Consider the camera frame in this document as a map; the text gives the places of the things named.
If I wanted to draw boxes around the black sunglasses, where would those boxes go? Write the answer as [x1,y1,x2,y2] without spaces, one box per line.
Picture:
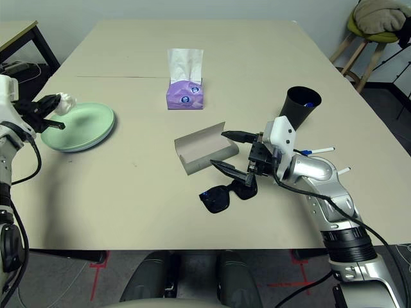
[198,179,258,215]

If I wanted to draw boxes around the grey power strip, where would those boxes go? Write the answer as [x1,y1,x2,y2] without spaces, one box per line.
[0,62,31,73]

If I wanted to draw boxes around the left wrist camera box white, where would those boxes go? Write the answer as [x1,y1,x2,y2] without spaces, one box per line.
[0,74,36,139]

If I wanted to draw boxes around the robot leg dark grey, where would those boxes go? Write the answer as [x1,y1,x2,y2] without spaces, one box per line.
[218,250,264,308]
[120,252,176,302]

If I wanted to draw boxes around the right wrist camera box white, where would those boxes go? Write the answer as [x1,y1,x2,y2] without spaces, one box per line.
[263,115,297,179]

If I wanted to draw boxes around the black plastic cup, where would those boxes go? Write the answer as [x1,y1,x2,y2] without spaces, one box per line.
[278,85,322,131]

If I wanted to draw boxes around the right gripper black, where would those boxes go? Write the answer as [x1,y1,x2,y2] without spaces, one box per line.
[210,130,280,189]

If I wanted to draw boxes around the beige blanket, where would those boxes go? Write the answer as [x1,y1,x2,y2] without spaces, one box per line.
[352,0,410,35]

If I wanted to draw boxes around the red floor tape mark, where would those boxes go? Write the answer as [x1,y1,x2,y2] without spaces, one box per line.
[89,252,110,302]

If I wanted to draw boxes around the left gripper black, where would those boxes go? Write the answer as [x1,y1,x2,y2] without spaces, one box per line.
[14,95,66,133]

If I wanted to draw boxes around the robot torso beige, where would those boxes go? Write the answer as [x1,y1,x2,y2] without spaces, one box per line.
[102,297,225,308]

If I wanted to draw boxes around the robot left leg dark grey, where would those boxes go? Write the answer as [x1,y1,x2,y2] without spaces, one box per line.
[120,252,176,302]

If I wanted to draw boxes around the green plate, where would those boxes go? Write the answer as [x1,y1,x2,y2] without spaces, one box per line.
[40,101,116,151]

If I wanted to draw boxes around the green stool wooden legs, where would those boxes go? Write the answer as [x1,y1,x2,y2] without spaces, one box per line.
[329,12,402,94]

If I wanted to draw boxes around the white tissue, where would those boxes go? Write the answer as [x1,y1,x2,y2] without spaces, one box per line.
[55,92,78,116]

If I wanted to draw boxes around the thin white floor cable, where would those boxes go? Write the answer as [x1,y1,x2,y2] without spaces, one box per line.
[30,261,92,301]

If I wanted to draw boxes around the purple tissue pack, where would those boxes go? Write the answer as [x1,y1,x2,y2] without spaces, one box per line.
[166,47,206,111]

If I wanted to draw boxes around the grey glasses case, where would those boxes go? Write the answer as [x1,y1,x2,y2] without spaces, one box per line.
[174,121,240,176]

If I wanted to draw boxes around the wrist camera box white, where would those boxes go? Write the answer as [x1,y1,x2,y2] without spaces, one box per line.
[0,74,36,139]
[263,115,297,179]

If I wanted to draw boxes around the side table black legs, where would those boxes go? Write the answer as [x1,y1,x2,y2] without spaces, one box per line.
[0,21,61,74]

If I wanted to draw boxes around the black tripod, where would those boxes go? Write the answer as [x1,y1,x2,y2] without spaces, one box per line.
[374,41,411,121]

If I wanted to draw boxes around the robot right leg dark grey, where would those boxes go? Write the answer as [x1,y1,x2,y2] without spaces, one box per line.
[218,250,264,308]

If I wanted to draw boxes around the blue plate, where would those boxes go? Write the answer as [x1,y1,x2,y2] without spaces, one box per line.
[60,112,116,153]

